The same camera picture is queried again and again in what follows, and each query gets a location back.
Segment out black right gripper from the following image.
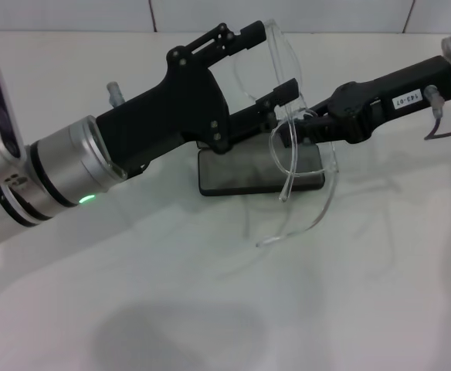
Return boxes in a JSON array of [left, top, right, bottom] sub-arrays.
[[283, 55, 451, 148]]

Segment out silver connector plug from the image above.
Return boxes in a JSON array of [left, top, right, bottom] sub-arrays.
[[426, 84, 445, 117], [107, 80, 124, 106]]

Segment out thin right gripper cable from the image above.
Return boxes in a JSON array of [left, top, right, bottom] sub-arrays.
[[423, 114, 451, 141]]

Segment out clear plastic glasses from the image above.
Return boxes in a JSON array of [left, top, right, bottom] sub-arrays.
[[231, 19, 341, 249]]

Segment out black glasses case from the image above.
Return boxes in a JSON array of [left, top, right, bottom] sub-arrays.
[[196, 115, 327, 198]]

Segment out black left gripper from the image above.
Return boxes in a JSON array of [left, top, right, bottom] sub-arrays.
[[95, 22, 269, 179]]

